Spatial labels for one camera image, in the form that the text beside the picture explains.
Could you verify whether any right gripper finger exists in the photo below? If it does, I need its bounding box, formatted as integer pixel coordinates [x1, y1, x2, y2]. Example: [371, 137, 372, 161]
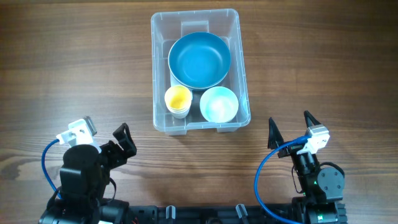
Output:
[267, 117, 284, 149]
[303, 110, 321, 128]

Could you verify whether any mint green small bowl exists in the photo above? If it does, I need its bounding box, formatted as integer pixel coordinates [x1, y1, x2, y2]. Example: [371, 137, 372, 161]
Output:
[200, 86, 239, 123]

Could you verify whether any pale green cup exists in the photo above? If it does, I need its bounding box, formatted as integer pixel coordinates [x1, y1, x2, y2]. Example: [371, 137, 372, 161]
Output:
[170, 112, 189, 119]

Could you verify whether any pink cup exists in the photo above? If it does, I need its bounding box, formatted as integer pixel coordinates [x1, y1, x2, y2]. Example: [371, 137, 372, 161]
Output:
[168, 108, 190, 114]

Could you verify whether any yellow cup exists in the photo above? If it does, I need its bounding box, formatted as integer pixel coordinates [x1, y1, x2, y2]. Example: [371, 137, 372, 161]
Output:
[164, 85, 193, 112]

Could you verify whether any cream large bowl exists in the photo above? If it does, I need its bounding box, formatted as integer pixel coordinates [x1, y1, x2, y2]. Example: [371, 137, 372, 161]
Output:
[170, 58, 231, 90]

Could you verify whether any dark blue bowl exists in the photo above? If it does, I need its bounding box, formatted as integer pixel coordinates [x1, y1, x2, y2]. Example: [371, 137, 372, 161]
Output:
[167, 32, 232, 89]

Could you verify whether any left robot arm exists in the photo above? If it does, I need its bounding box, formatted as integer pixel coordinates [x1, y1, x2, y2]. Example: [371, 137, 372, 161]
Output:
[39, 123, 137, 223]

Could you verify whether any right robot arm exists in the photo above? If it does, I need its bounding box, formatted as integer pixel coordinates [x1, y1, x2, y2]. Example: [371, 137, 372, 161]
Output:
[275, 111, 348, 223]

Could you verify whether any right blue cable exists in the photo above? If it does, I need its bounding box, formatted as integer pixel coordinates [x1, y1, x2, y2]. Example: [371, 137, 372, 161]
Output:
[254, 135, 312, 224]

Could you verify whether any blue cable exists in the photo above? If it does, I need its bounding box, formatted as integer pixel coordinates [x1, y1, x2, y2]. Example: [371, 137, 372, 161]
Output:
[254, 135, 312, 224]
[41, 138, 63, 200]

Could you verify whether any left blue cable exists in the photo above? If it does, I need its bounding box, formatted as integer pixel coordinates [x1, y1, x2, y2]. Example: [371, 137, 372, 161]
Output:
[41, 138, 63, 200]

